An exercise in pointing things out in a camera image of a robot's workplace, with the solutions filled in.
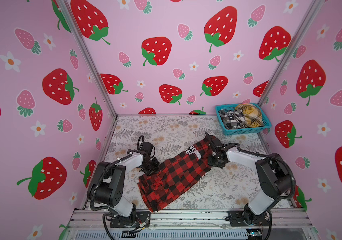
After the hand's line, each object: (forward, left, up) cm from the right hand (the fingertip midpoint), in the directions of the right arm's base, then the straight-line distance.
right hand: (210, 163), depth 94 cm
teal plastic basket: (+31, -40, +8) cm, 51 cm away
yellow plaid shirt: (+37, -30, +10) cm, 49 cm away
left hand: (-8, +30, +1) cm, 32 cm away
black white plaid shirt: (+31, -15, +10) cm, 36 cm away
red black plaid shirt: (-13, +21, +3) cm, 25 cm away
